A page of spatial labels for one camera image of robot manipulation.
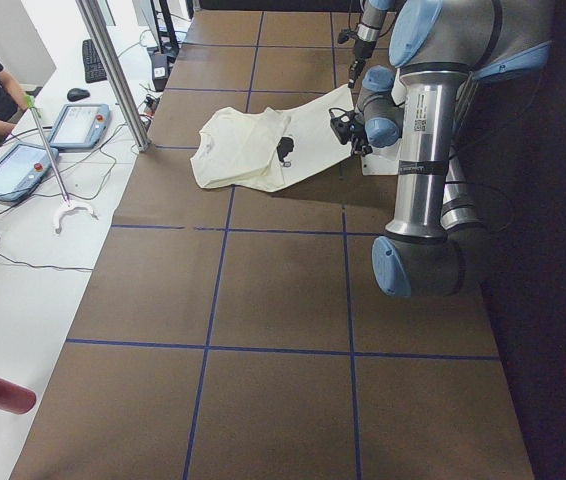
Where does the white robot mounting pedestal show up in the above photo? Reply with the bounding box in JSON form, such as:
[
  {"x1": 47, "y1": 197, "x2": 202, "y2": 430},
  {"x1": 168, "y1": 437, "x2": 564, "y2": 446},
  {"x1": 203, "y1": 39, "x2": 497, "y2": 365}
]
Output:
[{"x1": 361, "y1": 78, "x2": 406, "y2": 176}]

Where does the far blue teach pendant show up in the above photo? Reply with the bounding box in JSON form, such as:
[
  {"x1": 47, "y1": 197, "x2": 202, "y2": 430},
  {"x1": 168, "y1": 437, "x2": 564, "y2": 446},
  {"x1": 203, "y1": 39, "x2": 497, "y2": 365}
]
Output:
[{"x1": 48, "y1": 103, "x2": 111, "y2": 151}]

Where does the cream long-sleeve printed shirt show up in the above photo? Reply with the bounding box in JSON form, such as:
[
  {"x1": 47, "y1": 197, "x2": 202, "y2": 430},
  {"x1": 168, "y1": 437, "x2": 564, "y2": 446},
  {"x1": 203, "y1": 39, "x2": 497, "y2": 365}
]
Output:
[{"x1": 190, "y1": 85, "x2": 353, "y2": 192}]

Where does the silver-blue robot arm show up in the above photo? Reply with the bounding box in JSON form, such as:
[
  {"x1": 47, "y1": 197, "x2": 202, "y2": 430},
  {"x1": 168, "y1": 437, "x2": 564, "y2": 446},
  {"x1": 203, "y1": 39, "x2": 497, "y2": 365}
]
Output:
[
  {"x1": 342, "y1": 1, "x2": 554, "y2": 297},
  {"x1": 348, "y1": 0, "x2": 397, "y2": 90}
]

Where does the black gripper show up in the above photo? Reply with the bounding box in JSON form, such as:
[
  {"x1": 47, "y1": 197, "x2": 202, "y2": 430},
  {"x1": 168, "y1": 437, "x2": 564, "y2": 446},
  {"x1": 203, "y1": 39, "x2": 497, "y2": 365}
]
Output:
[
  {"x1": 347, "y1": 112, "x2": 373, "y2": 156},
  {"x1": 348, "y1": 42, "x2": 373, "y2": 89}
]

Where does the black keyboard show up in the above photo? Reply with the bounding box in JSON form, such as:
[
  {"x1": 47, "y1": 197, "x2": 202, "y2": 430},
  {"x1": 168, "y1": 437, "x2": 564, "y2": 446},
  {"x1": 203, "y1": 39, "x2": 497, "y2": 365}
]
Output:
[{"x1": 82, "y1": 39, "x2": 107, "y2": 83}]

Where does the aluminium frame post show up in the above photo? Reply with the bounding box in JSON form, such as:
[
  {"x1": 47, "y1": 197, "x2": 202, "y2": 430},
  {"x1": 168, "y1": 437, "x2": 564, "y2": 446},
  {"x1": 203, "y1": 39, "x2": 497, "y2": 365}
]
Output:
[{"x1": 76, "y1": 0, "x2": 150, "y2": 152}]

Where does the black box white label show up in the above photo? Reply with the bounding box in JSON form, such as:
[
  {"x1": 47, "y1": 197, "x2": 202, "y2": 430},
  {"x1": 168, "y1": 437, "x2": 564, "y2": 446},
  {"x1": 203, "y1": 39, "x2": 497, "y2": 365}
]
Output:
[{"x1": 150, "y1": 52, "x2": 170, "y2": 92}]

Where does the near blue teach pendant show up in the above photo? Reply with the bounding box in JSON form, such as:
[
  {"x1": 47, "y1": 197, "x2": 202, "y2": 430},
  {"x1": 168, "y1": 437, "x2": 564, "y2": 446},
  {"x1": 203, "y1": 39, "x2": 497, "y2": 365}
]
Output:
[{"x1": 0, "y1": 143, "x2": 51, "y2": 203}]

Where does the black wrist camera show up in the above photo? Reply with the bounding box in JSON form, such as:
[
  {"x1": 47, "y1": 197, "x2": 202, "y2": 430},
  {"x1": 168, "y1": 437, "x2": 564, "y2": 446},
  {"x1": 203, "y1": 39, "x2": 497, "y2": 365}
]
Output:
[
  {"x1": 337, "y1": 28, "x2": 358, "y2": 45},
  {"x1": 328, "y1": 107, "x2": 355, "y2": 145}
]

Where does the black computer mouse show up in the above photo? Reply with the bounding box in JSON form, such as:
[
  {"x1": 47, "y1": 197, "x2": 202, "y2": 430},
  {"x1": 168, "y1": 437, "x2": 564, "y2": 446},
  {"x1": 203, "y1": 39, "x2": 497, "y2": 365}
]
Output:
[{"x1": 66, "y1": 88, "x2": 90, "y2": 102}]

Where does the blue teach pendant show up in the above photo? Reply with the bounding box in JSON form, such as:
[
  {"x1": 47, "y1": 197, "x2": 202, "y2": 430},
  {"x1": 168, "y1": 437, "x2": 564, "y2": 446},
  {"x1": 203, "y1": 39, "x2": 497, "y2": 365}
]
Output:
[
  {"x1": 0, "y1": 143, "x2": 51, "y2": 203},
  {"x1": 48, "y1": 103, "x2": 111, "y2": 151}
]

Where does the reacher grabber stick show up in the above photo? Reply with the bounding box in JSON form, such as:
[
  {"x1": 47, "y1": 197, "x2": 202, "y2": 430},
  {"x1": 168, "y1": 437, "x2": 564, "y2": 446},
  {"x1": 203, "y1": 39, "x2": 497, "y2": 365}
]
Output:
[{"x1": 24, "y1": 94, "x2": 97, "y2": 235}]

